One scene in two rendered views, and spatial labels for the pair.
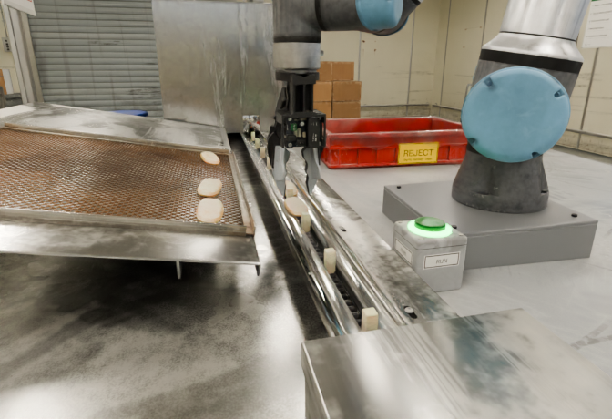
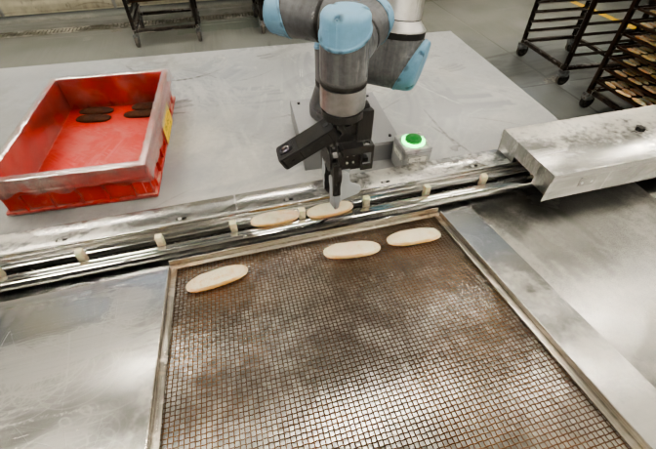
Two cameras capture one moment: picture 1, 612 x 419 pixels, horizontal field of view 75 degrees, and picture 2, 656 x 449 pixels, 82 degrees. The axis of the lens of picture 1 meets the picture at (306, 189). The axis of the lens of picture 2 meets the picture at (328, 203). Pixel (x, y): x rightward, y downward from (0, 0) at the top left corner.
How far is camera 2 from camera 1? 0.97 m
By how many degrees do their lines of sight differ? 79
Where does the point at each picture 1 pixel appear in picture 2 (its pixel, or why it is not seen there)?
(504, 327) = (518, 135)
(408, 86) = not seen: outside the picture
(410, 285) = (450, 163)
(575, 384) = (539, 131)
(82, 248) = (529, 272)
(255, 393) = (518, 224)
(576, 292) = (407, 125)
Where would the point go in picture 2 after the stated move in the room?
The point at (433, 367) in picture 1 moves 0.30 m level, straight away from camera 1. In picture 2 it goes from (549, 151) to (412, 126)
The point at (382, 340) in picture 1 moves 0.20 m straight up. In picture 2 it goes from (542, 159) to (587, 69)
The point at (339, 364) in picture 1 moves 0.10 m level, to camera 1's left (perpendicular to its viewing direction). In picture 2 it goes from (559, 168) to (585, 201)
